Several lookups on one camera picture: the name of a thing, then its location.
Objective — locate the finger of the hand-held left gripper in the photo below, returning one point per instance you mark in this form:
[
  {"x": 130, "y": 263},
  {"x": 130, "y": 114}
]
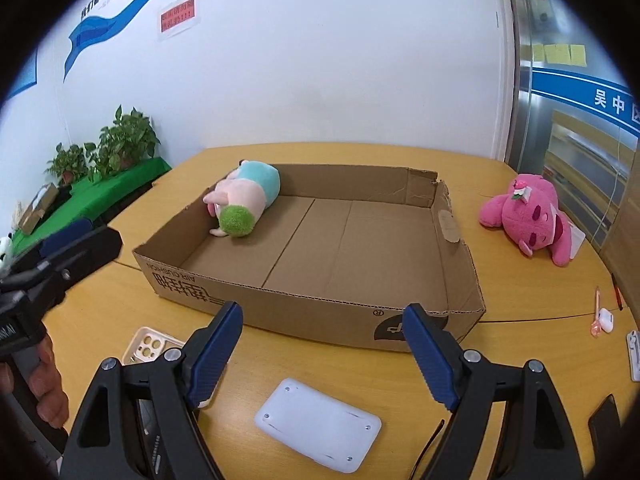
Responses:
[
  {"x": 87, "y": 257},
  {"x": 67, "y": 236}
]

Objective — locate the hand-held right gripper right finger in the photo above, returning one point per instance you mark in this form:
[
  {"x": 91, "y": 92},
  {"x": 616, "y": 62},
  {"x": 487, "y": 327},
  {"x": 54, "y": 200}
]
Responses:
[{"x": 431, "y": 360}]

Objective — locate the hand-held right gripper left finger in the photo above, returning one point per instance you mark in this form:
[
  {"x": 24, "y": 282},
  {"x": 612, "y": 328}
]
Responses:
[{"x": 215, "y": 357}]

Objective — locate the cream phone case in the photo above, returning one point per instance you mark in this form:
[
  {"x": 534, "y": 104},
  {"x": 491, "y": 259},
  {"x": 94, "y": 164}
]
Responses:
[{"x": 145, "y": 345}]

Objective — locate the black sunglasses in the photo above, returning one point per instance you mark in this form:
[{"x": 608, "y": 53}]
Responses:
[{"x": 434, "y": 437}]

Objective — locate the black packaging box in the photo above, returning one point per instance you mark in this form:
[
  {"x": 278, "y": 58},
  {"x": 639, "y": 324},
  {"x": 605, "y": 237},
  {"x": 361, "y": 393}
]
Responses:
[{"x": 150, "y": 427}]

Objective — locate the white plastic box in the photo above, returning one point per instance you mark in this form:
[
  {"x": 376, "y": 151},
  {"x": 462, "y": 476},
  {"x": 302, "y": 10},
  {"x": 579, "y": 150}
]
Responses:
[{"x": 317, "y": 422}]

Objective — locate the cardboard box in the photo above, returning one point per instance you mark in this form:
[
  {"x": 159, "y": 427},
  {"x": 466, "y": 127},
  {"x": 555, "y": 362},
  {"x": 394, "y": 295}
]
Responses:
[{"x": 330, "y": 245}]

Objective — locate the wooden desktop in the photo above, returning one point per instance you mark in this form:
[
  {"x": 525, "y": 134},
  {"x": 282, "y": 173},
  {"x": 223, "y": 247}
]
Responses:
[{"x": 325, "y": 360}]

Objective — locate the person's left hand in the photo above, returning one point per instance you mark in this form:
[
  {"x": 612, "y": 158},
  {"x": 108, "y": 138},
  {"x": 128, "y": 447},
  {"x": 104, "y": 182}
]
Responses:
[{"x": 50, "y": 390}]

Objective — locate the small cardboard carton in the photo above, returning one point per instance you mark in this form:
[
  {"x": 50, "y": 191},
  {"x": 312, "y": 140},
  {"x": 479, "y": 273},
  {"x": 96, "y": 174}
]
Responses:
[
  {"x": 31, "y": 216},
  {"x": 47, "y": 195}
]

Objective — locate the small white black toy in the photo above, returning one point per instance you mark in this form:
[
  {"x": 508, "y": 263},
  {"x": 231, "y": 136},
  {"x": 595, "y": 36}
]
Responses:
[{"x": 4, "y": 250}]

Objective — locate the small potted green plant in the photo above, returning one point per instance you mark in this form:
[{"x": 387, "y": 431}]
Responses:
[{"x": 67, "y": 162}]

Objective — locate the large potted green plant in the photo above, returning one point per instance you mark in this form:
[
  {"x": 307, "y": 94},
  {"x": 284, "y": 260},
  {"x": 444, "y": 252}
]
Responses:
[{"x": 125, "y": 140}]

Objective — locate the pink blue green plush toy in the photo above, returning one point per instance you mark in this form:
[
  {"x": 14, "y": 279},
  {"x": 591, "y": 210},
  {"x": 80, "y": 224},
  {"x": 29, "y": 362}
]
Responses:
[{"x": 245, "y": 195}]

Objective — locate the pink novelty pen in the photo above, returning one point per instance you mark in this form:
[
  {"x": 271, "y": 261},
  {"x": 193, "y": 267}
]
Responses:
[{"x": 596, "y": 317}]

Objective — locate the pink plush bear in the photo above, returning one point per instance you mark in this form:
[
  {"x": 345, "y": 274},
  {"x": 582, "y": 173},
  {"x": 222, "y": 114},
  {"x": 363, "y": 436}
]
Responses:
[{"x": 535, "y": 220}]

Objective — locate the white earbuds case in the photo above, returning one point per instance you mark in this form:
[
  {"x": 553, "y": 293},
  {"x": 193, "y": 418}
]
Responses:
[{"x": 607, "y": 320}]

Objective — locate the black smartphone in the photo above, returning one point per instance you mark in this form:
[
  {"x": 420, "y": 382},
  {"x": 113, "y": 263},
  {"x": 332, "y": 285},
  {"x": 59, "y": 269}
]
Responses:
[{"x": 606, "y": 427}]

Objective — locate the red pen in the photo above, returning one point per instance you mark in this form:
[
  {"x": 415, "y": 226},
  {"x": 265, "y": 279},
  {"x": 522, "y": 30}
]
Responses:
[{"x": 617, "y": 292}]

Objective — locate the white flat gadget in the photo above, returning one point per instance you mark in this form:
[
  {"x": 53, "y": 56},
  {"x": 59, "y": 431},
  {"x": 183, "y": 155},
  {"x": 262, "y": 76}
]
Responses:
[{"x": 634, "y": 357}]

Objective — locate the blue door band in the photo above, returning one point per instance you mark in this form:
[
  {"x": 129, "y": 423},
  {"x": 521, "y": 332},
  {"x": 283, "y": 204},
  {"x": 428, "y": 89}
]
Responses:
[{"x": 575, "y": 90}]

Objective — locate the yellow sticky note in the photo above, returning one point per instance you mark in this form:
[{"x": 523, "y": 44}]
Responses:
[
  {"x": 557, "y": 53},
  {"x": 538, "y": 53},
  {"x": 578, "y": 55}
]

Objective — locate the cartoon door poster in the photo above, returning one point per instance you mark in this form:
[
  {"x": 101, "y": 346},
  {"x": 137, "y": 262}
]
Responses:
[{"x": 545, "y": 2}]

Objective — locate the blue framed wall poster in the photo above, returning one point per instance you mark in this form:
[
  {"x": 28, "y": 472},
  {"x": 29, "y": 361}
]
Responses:
[{"x": 25, "y": 75}]

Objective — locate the blue wave wall banner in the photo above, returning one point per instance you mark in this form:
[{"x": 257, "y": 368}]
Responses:
[{"x": 100, "y": 22}]

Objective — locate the red wall notice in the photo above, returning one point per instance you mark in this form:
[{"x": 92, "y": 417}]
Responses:
[{"x": 179, "y": 16}]

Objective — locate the metal door frame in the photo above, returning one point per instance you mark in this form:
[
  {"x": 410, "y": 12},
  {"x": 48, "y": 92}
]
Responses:
[{"x": 515, "y": 85}]

